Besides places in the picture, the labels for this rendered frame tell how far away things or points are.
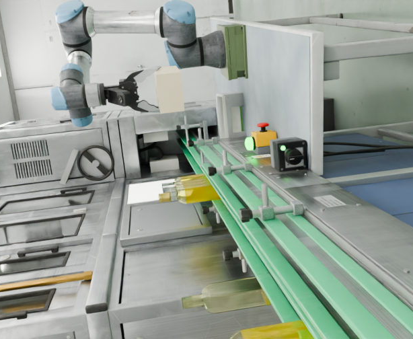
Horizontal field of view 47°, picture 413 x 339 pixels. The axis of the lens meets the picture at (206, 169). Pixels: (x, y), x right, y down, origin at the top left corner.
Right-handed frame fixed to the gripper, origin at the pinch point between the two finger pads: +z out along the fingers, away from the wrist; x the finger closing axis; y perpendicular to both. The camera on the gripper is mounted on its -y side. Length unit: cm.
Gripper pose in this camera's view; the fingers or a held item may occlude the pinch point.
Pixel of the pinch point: (163, 89)
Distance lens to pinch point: 153.9
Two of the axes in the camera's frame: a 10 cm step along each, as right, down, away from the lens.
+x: 0.8, 9.4, 3.4
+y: -1.5, -3.3, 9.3
